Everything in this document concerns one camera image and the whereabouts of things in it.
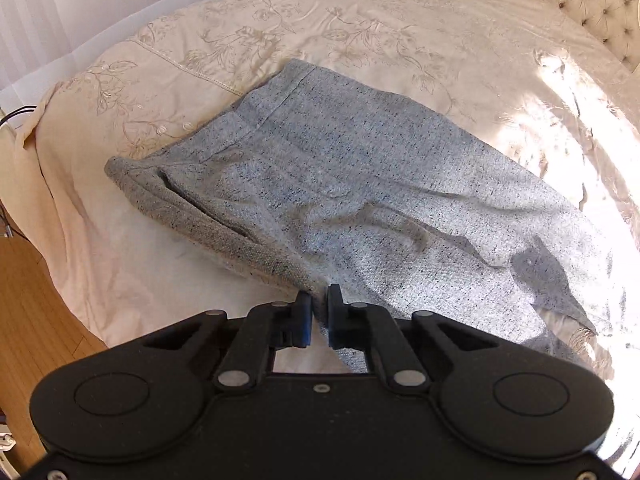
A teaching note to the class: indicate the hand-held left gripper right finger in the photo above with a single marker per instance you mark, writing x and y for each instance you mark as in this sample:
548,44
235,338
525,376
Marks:
333,321

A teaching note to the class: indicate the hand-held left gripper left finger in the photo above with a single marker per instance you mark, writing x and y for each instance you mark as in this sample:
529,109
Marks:
303,321

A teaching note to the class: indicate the grey speckled pants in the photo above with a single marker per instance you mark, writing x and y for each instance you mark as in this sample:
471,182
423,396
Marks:
325,185

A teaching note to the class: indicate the cream embroidered bedspread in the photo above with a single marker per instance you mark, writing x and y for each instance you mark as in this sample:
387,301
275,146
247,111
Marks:
400,25

